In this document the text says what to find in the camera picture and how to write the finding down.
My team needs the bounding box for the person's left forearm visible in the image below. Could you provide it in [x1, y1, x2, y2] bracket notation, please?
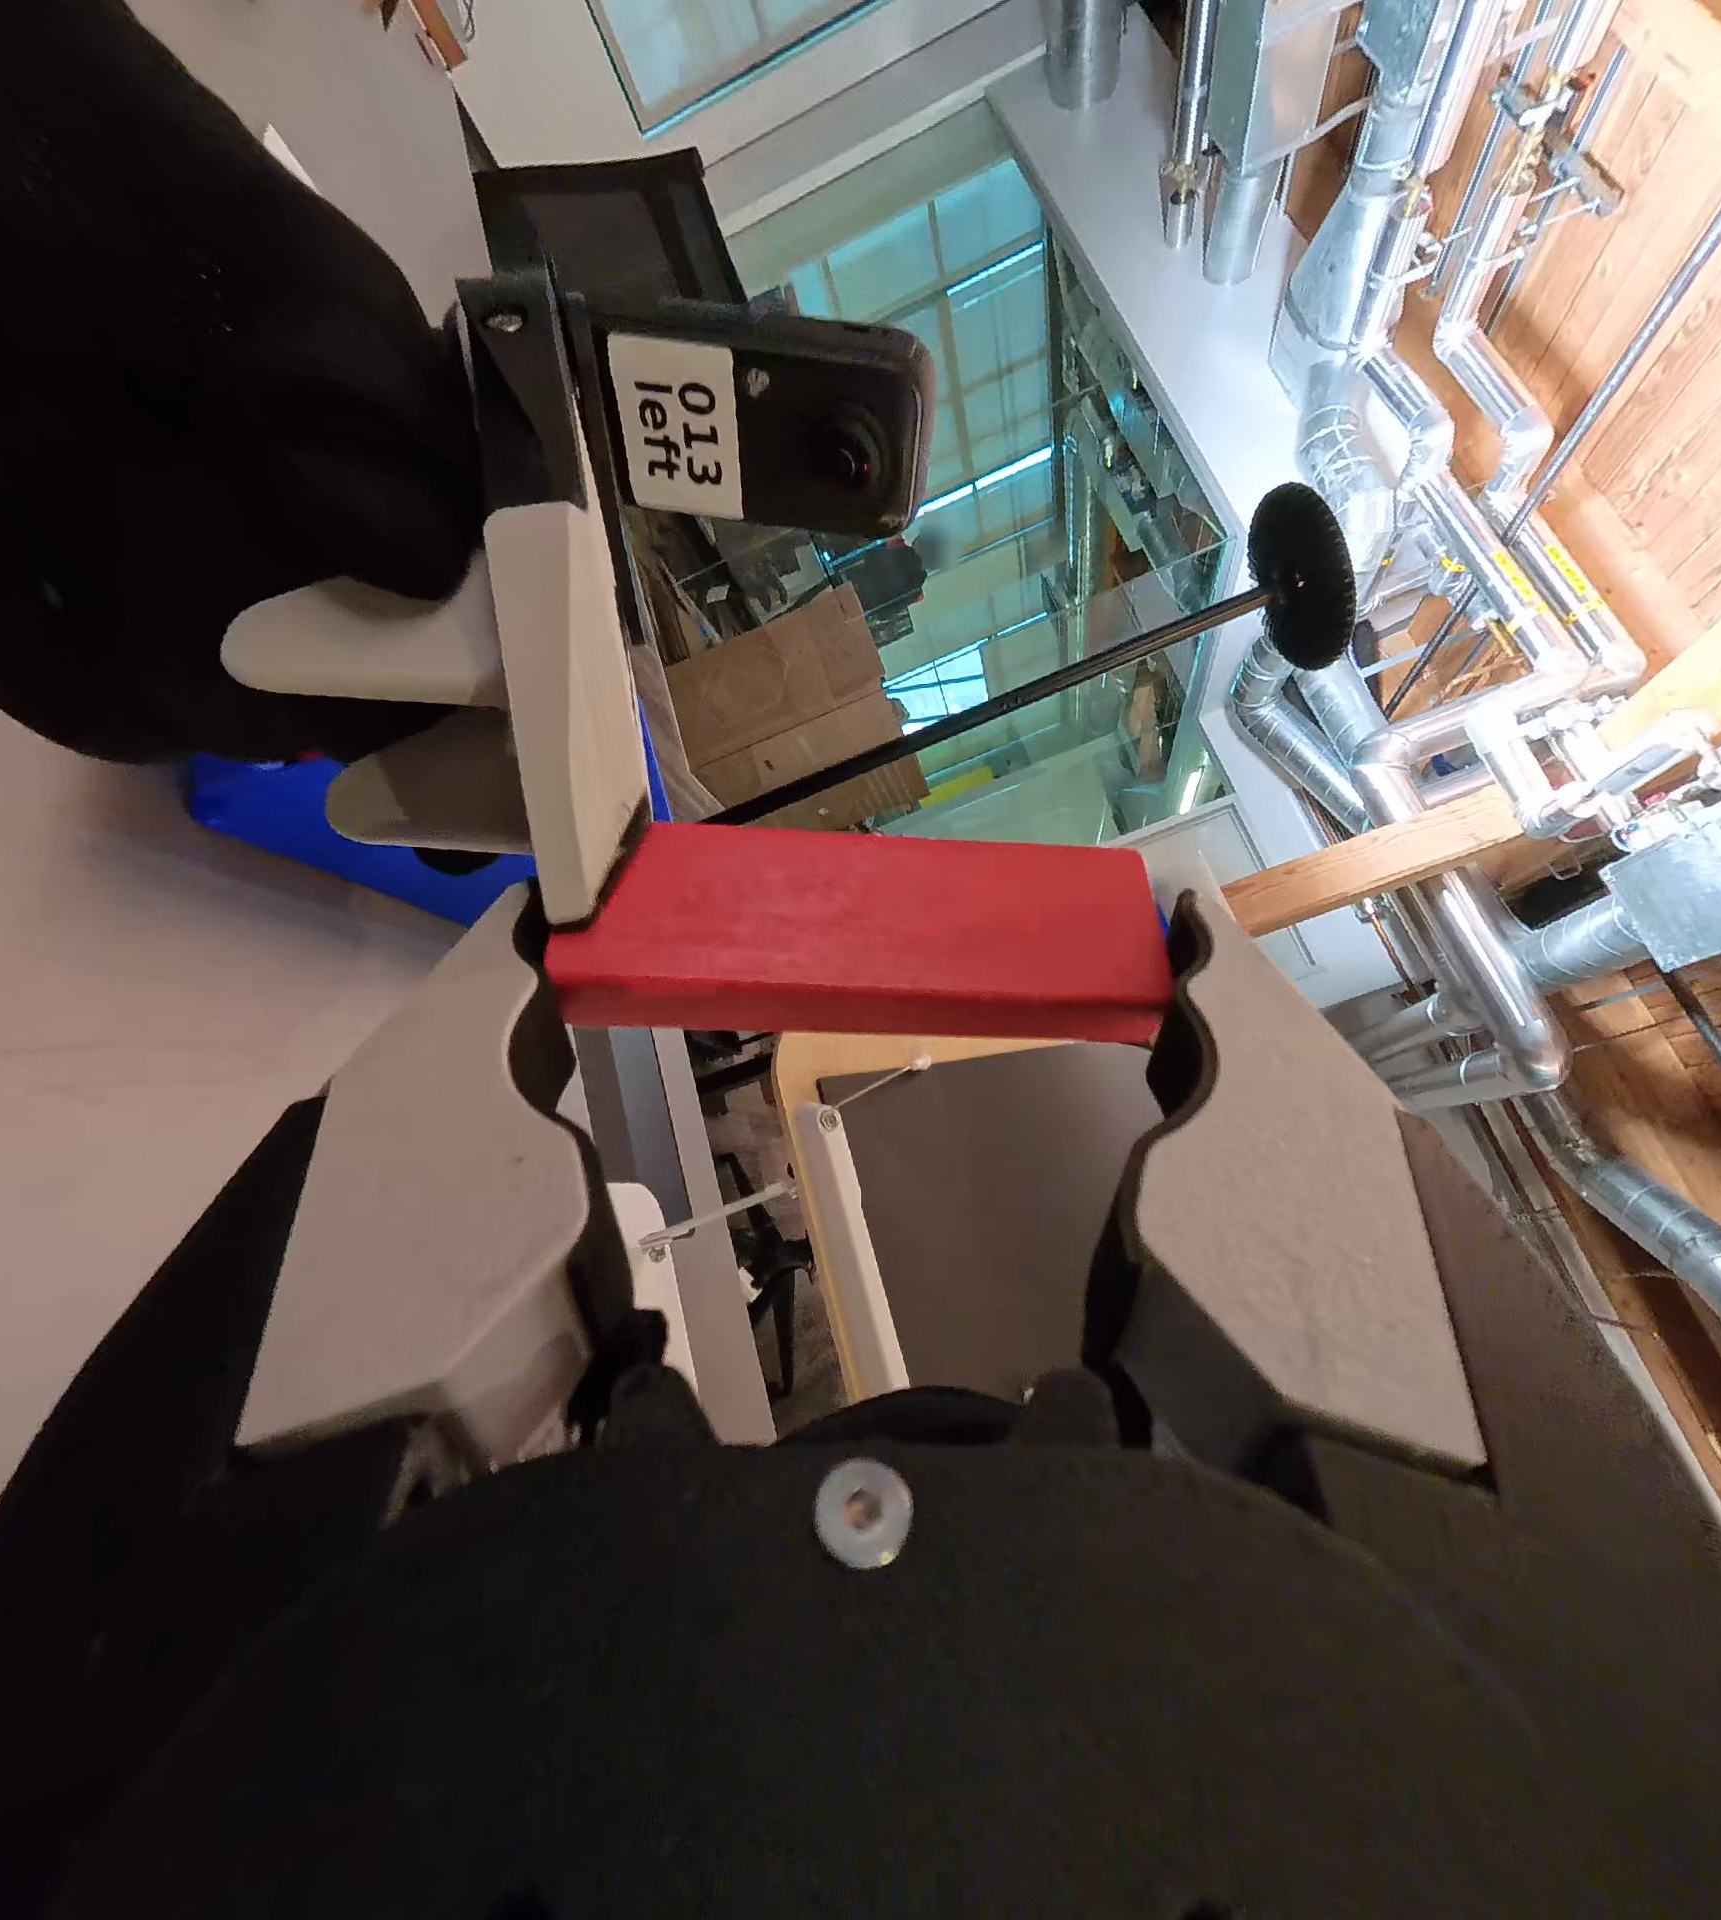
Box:
[0, 0, 449, 499]

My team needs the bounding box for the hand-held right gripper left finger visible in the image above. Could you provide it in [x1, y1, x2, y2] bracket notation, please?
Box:
[232, 883, 666, 1465]

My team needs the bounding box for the black round-base floor stand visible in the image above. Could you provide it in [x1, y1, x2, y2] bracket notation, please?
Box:
[716, 482, 1356, 829]

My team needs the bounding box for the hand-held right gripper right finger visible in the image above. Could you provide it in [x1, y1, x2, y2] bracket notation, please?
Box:
[1083, 885, 1492, 1472]

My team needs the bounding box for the wooden pillar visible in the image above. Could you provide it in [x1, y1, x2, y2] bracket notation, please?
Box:
[1221, 787, 1536, 941]

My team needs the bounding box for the silver spiral air duct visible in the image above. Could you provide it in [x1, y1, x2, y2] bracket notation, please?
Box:
[1227, 631, 1402, 842]
[1565, 1140, 1721, 1442]

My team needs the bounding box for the red wooden block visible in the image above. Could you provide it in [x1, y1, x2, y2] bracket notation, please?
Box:
[545, 825, 1176, 1048]

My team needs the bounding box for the blue plastic bin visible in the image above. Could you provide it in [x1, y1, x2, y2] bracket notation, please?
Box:
[184, 705, 675, 925]

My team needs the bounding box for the cardboard box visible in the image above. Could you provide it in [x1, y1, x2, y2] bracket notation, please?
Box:
[664, 585, 937, 829]

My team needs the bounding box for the person's left hand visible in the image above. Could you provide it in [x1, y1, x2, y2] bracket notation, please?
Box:
[0, 297, 498, 769]

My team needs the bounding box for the white panel bracket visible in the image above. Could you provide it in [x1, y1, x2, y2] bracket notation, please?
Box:
[812, 1106, 915, 1395]

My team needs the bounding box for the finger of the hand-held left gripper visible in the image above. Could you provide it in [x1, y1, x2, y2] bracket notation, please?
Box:
[483, 499, 654, 925]

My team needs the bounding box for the silver rectangular air duct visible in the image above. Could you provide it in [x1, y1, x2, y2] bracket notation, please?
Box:
[1610, 781, 1721, 979]

